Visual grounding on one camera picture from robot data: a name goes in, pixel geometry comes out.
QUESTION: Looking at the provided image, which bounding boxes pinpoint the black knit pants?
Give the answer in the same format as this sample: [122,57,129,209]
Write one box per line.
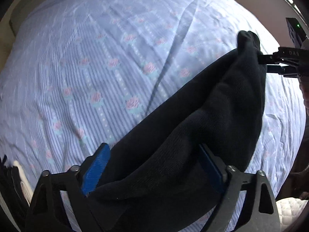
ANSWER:
[87,31,266,231]

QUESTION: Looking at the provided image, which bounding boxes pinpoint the white folded garment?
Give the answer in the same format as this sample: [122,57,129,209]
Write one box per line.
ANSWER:
[13,160,34,205]

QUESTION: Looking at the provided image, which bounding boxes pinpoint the black folded clothes stack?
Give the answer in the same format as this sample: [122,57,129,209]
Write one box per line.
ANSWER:
[1,156,29,231]

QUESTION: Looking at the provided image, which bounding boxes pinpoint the white quilted pillow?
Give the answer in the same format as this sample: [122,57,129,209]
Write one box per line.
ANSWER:
[276,197,308,231]

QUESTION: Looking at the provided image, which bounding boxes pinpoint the blue floral striped bedsheet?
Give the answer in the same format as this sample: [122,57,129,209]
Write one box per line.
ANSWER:
[1,0,306,198]

